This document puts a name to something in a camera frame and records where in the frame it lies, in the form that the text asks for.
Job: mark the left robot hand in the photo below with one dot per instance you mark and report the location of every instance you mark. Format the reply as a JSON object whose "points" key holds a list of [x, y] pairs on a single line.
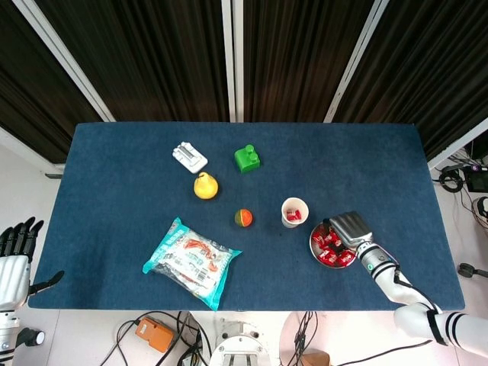
{"points": [[15, 278]]}

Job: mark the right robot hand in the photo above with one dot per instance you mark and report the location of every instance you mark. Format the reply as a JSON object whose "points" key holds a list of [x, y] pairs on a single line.
{"points": [[352, 228]]}

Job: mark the red candy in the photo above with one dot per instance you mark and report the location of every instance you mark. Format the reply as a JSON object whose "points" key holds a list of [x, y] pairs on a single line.
{"points": [[331, 261], [328, 240], [338, 239], [318, 239], [291, 212], [294, 218], [324, 253], [346, 259]]}

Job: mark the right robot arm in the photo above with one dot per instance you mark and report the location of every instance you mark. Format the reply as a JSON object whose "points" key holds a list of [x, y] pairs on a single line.
{"points": [[385, 272]]}

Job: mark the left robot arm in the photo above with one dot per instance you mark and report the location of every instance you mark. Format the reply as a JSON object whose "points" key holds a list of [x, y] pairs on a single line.
{"points": [[7, 331]]}

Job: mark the round metal plate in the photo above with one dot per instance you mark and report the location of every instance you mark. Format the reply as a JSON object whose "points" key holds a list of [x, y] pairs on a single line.
{"points": [[312, 251]]}

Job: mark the white paper cup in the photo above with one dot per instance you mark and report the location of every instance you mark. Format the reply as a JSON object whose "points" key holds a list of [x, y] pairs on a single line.
{"points": [[295, 202]]}

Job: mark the black caster wheel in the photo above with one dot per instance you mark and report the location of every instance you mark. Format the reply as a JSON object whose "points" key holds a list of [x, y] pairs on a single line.
{"points": [[30, 337]]}

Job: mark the orange green ball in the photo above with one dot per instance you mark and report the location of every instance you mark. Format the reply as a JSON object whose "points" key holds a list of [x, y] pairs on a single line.
{"points": [[244, 218]]}

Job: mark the green toy brick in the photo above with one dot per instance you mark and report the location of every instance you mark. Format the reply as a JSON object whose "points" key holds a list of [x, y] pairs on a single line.
{"points": [[246, 162]]}

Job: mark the small black monitor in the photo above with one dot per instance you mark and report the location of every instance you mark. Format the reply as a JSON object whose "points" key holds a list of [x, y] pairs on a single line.
{"points": [[476, 181]]}

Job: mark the brown wooden object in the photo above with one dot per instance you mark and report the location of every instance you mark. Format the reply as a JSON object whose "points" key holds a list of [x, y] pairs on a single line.
{"points": [[316, 360]]}

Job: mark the blue table cloth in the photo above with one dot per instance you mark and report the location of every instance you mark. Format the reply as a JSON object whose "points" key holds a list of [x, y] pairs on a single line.
{"points": [[114, 171]]}

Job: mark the orange foot pedal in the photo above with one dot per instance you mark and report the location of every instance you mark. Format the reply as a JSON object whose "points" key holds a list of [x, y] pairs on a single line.
{"points": [[154, 335]]}

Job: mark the yellow toy pear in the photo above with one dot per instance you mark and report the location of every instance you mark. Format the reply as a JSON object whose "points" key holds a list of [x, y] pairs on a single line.
{"points": [[206, 187]]}

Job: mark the white robot torso base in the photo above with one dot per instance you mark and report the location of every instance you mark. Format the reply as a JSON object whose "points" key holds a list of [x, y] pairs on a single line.
{"points": [[239, 345]]}

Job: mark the teal clear snack bag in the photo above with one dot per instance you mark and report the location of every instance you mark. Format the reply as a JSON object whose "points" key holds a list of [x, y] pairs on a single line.
{"points": [[190, 259]]}

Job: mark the white plastic clip device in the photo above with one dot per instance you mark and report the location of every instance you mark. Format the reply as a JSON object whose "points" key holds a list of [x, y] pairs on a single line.
{"points": [[189, 157]]}

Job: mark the dark pleated curtain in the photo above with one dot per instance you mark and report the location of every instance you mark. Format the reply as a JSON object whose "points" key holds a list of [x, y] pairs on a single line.
{"points": [[297, 57], [23, 76], [431, 57], [152, 57]]}

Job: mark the white frame post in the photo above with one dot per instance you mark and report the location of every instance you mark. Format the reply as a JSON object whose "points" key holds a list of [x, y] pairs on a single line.
{"points": [[357, 61], [457, 145], [228, 57], [66, 61], [239, 57]]}

